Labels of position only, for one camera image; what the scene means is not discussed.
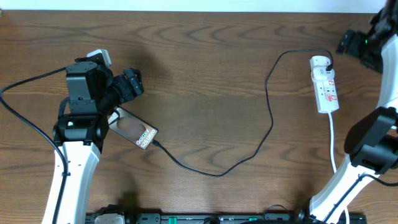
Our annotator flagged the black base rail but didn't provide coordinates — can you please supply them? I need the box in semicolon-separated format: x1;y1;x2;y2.
85;212;368;224

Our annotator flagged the white power strip cord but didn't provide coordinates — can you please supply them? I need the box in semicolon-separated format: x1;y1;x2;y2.
328;112;351;224

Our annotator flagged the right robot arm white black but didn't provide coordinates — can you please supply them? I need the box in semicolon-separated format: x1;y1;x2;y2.
297;0;397;223

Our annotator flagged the black charger cable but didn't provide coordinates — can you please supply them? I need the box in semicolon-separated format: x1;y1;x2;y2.
151;48;335;178

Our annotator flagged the white power strip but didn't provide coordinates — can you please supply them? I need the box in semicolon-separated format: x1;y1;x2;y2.
310;55;339;114

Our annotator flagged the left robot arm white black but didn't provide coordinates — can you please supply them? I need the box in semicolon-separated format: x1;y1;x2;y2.
42;49;144;223

